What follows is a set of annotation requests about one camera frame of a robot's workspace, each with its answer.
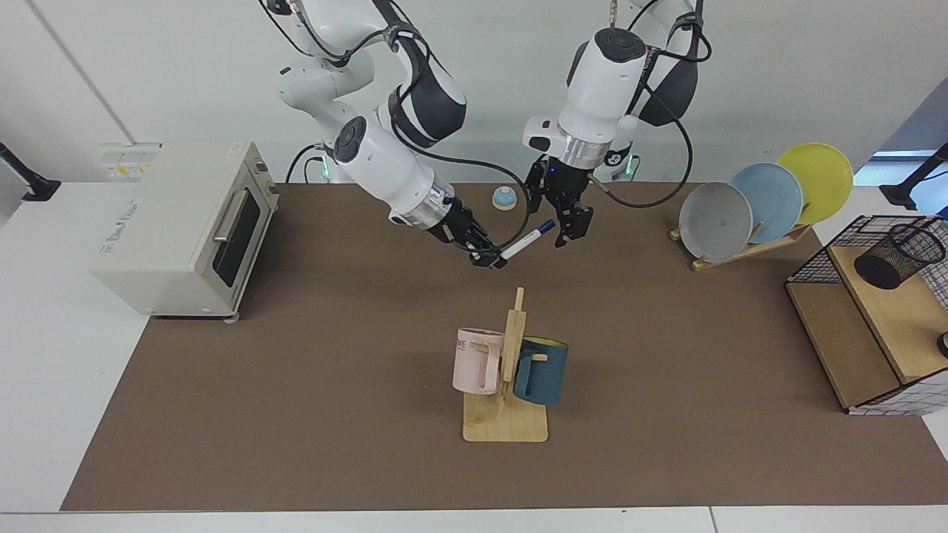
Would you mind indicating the white marker with blue cap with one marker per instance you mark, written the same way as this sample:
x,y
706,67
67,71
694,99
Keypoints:
x,y
522,244

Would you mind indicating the black mesh pen holder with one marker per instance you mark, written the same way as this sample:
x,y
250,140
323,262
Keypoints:
x,y
889,266

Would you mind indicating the small blue round thing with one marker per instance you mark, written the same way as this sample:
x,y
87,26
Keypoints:
x,y
504,198

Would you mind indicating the pink cup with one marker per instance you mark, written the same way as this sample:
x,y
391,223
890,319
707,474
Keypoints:
x,y
470,366

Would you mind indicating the dark teal cup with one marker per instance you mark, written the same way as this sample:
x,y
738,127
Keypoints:
x,y
544,377

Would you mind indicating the grey plate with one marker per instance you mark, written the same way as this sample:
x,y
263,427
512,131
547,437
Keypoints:
x,y
715,222

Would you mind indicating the wooden plate rack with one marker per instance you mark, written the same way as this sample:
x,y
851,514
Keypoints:
x,y
748,252

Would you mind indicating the brown table cloth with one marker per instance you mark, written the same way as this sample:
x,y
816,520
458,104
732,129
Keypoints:
x,y
370,407

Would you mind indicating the wooden cup stand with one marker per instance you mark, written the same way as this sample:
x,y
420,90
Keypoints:
x,y
511,426

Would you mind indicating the light blue plate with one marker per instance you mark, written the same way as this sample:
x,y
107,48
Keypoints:
x,y
774,200

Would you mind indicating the yellow plate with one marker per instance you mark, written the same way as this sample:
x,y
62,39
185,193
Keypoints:
x,y
826,181

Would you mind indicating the pale toaster oven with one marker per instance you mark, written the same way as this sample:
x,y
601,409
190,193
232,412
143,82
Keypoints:
x,y
170,222

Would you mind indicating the black stand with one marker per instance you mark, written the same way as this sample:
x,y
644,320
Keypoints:
x,y
29,185
907,192

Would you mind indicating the black round object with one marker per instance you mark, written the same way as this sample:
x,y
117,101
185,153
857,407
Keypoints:
x,y
943,345

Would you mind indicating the white wall outlet box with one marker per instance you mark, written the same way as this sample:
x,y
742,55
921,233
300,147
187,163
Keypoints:
x,y
129,159

